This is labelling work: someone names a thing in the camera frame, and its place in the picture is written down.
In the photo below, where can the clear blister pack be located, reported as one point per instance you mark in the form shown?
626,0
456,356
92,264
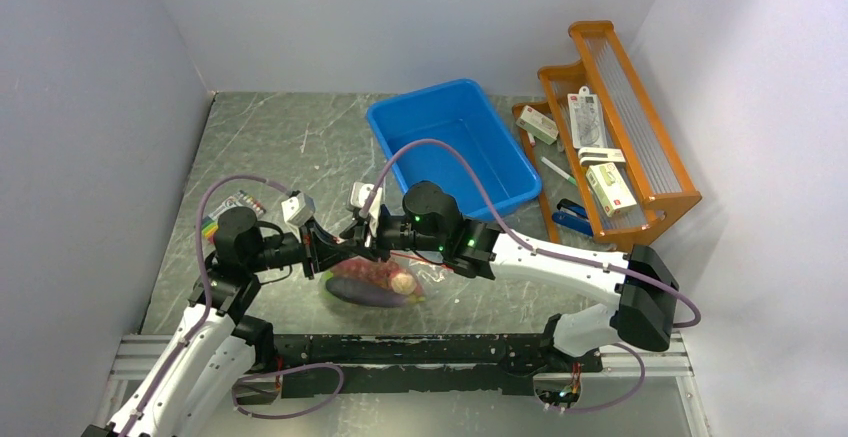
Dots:
587,126

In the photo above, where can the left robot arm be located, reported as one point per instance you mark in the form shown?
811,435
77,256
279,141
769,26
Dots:
216,342

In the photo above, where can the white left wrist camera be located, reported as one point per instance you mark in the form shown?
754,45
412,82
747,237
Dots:
297,209

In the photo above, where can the blue plastic bin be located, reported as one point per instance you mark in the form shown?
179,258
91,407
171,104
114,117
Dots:
459,114

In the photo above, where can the purple fake eggplant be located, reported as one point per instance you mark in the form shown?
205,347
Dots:
364,294

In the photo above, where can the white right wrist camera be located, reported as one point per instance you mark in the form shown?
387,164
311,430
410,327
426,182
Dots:
362,193

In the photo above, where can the black aluminium base frame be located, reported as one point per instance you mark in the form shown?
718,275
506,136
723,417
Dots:
513,364

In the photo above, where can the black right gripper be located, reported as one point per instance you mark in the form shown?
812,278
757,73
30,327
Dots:
375,250

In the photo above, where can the clear zip bag red seal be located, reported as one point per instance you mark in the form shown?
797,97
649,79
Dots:
414,262

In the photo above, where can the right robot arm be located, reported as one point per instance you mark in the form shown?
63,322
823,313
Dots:
633,292

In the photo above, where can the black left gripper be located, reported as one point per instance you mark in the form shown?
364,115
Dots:
324,257

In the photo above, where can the white red large box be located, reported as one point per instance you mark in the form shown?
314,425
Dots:
610,189

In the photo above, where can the blue stapler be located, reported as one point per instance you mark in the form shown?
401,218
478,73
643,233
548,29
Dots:
573,216

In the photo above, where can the orange wooden rack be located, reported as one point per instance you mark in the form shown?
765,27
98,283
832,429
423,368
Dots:
652,168

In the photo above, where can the white green small box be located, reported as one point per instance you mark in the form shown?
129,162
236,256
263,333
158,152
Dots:
538,125

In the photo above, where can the white flat box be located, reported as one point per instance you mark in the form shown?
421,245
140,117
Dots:
588,156

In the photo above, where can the red fake grapes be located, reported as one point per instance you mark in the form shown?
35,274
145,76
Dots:
376,273

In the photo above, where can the white green pen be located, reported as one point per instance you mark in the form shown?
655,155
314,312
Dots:
558,170

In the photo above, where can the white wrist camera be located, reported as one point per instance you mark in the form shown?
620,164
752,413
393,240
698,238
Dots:
297,209
362,193

